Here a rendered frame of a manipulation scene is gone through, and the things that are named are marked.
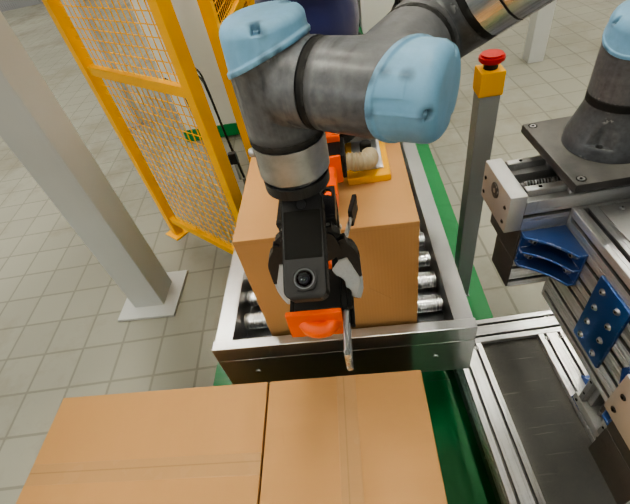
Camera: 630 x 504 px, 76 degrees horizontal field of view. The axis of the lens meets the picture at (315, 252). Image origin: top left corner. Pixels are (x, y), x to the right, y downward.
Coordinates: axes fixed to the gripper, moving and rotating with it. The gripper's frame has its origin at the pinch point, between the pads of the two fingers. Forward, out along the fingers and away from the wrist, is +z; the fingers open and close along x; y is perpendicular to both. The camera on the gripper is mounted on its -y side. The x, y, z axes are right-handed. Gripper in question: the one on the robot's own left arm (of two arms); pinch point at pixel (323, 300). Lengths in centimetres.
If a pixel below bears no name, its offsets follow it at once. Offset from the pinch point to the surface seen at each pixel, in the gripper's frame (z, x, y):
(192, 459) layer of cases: 54, 39, -2
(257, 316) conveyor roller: 53, 28, 38
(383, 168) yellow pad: 11.3, -12.6, 45.7
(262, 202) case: 13.1, 16.3, 40.9
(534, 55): 103, -156, 307
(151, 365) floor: 108, 94, 57
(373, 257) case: 22.3, -8.1, 28.2
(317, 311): -2.3, 0.4, -3.5
